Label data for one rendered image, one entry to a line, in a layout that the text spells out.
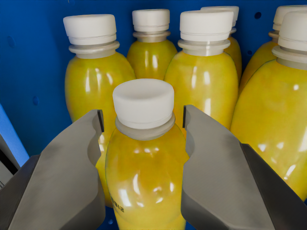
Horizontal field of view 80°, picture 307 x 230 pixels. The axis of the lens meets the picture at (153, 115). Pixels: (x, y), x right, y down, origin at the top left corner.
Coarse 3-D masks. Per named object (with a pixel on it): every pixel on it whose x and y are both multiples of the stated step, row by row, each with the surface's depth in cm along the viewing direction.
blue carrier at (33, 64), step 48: (0, 0) 11; (48, 0) 15; (96, 0) 19; (144, 0) 22; (192, 0) 23; (240, 0) 21; (288, 0) 19; (0, 48) 11; (48, 48) 15; (240, 48) 24; (0, 96) 10; (48, 96) 16
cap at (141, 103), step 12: (120, 84) 12; (132, 84) 12; (144, 84) 12; (156, 84) 12; (168, 84) 12; (120, 96) 11; (132, 96) 11; (144, 96) 11; (156, 96) 11; (168, 96) 11; (120, 108) 11; (132, 108) 10; (144, 108) 10; (156, 108) 10; (168, 108) 11; (120, 120) 12; (132, 120) 11; (144, 120) 11; (156, 120) 11
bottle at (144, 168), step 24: (168, 120) 12; (120, 144) 12; (144, 144) 12; (168, 144) 12; (120, 168) 12; (144, 168) 11; (168, 168) 12; (120, 192) 13; (144, 192) 12; (168, 192) 12; (120, 216) 15; (144, 216) 13; (168, 216) 14
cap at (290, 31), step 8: (288, 16) 11; (296, 16) 10; (304, 16) 10; (288, 24) 11; (296, 24) 10; (304, 24) 10; (280, 32) 12; (288, 32) 11; (296, 32) 10; (304, 32) 10; (280, 40) 12; (288, 40) 11; (296, 40) 10; (304, 40) 10; (296, 48) 11; (304, 48) 10
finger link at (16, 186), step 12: (36, 156) 8; (24, 168) 8; (12, 180) 7; (24, 180) 7; (0, 192) 7; (12, 192) 7; (0, 204) 6; (12, 204) 6; (0, 216) 6; (12, 216) 6; (0, 228) 6
